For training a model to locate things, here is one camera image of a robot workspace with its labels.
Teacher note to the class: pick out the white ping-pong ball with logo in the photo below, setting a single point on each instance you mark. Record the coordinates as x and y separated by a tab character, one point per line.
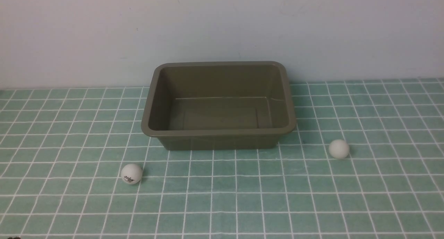
131	173

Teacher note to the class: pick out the plain white ping-pong ball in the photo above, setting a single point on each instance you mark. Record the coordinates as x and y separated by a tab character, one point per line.
339	149

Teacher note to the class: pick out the olive green plastic bin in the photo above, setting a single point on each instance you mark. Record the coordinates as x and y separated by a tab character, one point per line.
234	105

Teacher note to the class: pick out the green checkered tablecloth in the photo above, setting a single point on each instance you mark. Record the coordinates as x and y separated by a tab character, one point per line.
62	151

